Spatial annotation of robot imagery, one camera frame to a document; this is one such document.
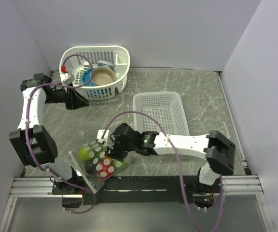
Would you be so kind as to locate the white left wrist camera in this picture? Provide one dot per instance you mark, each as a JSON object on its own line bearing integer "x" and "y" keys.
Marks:
{"x": 66, "y": 77}

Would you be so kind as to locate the white rectangular mesh basket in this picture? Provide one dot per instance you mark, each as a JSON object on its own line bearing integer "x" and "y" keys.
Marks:
{"x": 166, "y": 108}

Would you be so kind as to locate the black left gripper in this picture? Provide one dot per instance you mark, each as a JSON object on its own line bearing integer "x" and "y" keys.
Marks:
{"x": 73, "y": 100}

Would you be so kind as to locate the light green fake lime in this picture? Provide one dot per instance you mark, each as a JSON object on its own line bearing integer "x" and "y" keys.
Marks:
{"x": 119, "y": 165}

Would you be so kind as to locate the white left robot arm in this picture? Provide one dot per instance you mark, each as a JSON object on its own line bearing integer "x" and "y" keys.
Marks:
{"x": 32, "y": 142}

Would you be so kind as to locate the white oval dish rack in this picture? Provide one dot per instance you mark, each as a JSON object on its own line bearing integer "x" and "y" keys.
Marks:
{"x": 80, "y": 58}

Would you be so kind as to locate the clear polka dot zip bag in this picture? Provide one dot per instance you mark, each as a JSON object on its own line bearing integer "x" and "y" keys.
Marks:
{"x": 94, "y": 182}

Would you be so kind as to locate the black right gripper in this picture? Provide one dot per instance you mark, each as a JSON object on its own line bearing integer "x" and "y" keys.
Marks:
{"x": 112, "y": 153}

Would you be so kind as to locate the beige bowl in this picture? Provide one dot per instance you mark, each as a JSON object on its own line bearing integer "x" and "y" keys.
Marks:
{"x": 103, "y": 76}

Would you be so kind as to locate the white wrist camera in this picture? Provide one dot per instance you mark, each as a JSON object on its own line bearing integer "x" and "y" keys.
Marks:
{"x": 103, "y": 137}
{"x": 66, "y": 77}

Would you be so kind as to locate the dark purple fake plum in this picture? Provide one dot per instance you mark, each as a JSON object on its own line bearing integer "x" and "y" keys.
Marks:
{"x": 90, "y": 167}

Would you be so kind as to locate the red fake fruit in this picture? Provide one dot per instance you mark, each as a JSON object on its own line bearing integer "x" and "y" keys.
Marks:
{"x": 105, "y": 171}

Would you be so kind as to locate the blue white patterned cup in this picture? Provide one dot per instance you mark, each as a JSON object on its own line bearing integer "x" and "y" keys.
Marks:
{"x": 103, "y": 63}

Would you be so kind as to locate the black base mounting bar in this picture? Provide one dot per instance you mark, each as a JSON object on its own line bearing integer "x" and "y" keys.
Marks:
{"x": 152, "y": 189}

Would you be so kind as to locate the green fake bell pepper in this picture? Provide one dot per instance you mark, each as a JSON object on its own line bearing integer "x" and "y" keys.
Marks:
{"x": 98, "y": 151}

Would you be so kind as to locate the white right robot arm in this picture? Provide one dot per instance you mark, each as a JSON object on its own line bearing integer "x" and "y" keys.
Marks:
{"x": 214, "y": 148}

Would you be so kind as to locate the aluminium frame rail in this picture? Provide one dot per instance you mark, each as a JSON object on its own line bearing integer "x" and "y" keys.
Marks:
{"x": 36, "y": 187}

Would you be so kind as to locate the green fake apple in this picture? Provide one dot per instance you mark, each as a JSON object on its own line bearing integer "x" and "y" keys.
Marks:
{"x": 83, "y": 153}

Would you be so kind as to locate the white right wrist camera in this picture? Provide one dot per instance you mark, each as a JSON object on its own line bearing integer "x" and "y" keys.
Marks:
{"x": 103, "y": 137}

